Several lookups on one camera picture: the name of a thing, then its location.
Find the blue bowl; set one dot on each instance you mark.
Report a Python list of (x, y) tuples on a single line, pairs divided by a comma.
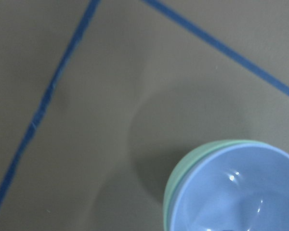
[(239, 188)]

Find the green bowl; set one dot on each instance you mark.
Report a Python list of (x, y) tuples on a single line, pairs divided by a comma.
[(186, 163)]

